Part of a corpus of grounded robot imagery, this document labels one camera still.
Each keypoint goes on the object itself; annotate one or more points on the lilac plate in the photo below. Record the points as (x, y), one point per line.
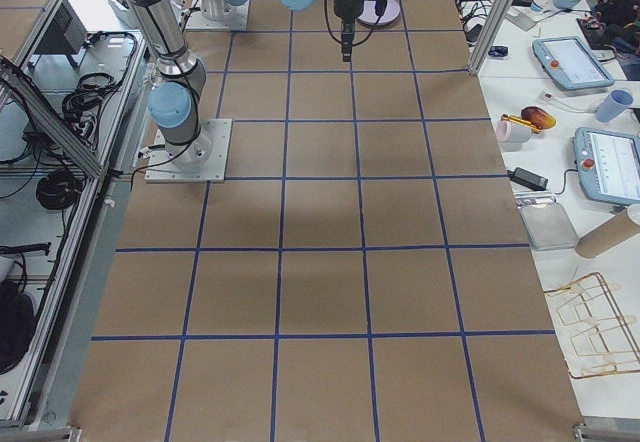
(369, 17)

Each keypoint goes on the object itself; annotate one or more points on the pink cup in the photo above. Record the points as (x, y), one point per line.
(512, 132)

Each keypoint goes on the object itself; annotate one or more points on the paper cup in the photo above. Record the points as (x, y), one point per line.
(540, 5)

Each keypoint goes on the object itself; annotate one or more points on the light blue plastic cup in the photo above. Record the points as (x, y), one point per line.
(616, 102)

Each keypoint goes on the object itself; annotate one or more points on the red brown toy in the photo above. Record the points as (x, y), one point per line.
(538, 117)

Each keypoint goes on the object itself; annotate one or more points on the upper blue teach pendant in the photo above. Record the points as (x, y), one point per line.
(570, 63)

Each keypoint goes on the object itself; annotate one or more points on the blue teach pendant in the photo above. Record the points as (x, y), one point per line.
(608, 165)
(570, 63)

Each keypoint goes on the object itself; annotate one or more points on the black power adapter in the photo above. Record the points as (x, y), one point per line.
(527, 179)

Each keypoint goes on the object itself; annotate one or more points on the metal tin box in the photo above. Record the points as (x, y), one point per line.
(546, 221)

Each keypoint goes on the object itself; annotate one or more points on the lower blue teach pendant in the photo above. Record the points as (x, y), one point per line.
(608, 165)

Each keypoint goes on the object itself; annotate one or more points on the cardboard tube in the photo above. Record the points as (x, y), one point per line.
(619, 228)

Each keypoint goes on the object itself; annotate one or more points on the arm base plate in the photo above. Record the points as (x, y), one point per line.
(218, 15)
(204, 160)

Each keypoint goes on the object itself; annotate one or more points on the aluminium frame post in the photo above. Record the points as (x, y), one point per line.
(488, 34)

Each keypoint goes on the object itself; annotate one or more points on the gold wire rack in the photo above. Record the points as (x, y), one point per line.
(597, 338)

